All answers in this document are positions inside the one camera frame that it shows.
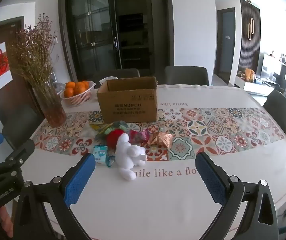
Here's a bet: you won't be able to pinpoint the brown cardboard box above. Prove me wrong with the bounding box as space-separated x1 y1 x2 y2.
97 76 158 125

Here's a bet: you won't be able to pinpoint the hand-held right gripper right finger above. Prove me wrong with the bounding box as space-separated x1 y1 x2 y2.
195 151 280 240

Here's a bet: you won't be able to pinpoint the dark slatted wall panel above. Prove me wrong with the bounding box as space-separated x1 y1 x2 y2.
238 0 261 81

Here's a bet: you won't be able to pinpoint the red plush ball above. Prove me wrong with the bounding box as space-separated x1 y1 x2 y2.
106 129 123 149

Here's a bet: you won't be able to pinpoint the green fuzzy pouch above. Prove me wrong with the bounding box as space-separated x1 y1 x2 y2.
96 121 131 140

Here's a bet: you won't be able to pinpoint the white crumpled paper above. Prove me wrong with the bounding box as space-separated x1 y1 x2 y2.
98 76 119 86

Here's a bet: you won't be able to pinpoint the grey dining chair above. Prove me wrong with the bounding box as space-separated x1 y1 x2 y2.
94 68 141 86
1 104 45 153
164 66 209 86
262 90 286 143

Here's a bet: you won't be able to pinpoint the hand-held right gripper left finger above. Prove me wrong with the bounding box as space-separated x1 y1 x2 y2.
13 152 96 240

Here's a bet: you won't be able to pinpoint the dark interior door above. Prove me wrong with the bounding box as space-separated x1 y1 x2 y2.
213 7 236 84

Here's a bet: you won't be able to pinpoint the copper foil wrapper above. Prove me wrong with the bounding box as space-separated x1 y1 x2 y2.
147 132 174 147

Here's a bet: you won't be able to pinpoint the white patterned tablecloth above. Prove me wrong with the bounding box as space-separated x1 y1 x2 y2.
20 83 286 240

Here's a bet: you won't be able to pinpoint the red foil candy packet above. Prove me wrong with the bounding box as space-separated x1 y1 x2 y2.
129 129 150 145

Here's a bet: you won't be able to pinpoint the dried purple flowers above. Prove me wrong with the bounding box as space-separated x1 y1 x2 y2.
7 13 59 98

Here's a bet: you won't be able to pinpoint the teal printed tissue packet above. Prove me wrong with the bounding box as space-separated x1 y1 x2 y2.
93 145 109 166

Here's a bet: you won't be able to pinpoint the white plush toy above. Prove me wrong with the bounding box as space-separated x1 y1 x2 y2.
115 133 147 180

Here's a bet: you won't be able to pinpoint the gold wall ornament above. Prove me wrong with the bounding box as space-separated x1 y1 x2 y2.
247 17 256 41

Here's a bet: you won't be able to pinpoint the white plastic fruit basket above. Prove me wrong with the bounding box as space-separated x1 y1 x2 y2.
59 81 97 108

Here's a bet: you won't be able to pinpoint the person's left hand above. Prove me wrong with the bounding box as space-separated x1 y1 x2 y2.
0 205 13 239

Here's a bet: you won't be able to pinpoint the orange decoration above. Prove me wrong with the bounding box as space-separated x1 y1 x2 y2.
244 68 256 83

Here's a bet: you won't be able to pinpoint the glass vase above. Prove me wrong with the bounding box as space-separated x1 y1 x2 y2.
31 80 67 128

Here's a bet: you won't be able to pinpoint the white media console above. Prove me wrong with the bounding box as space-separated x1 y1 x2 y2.
234 75 280 97

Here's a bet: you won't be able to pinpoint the black framed glass door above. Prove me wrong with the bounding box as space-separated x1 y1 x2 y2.
58 0 175 83

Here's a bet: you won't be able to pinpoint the red paper door poster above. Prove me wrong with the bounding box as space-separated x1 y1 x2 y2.
0 41 13 91

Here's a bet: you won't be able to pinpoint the brown wooden door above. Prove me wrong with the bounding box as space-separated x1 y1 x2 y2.
0 16 42 122

